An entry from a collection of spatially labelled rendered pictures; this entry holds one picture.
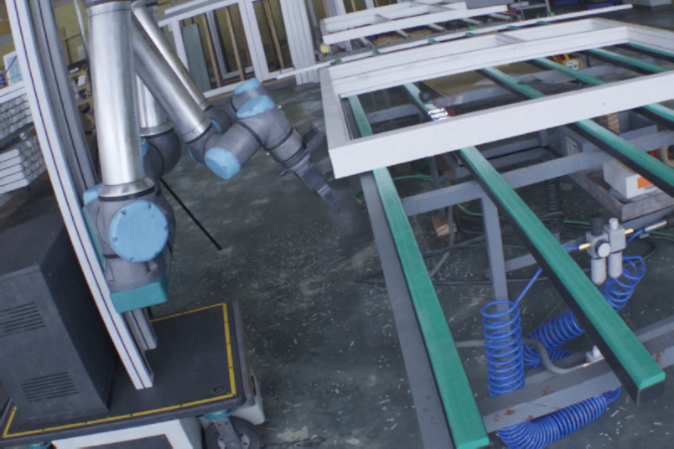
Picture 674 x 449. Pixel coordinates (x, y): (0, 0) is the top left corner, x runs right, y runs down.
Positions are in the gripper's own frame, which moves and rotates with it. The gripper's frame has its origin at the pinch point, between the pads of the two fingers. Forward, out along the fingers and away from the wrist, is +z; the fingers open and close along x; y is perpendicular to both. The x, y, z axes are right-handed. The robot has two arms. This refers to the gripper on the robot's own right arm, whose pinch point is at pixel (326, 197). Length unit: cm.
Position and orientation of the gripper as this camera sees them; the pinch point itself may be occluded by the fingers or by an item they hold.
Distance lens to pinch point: 179.0
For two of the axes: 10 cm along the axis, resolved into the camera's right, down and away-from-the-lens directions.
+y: -7.6, 6.5, -0.7
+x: 3.6, 3.2, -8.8
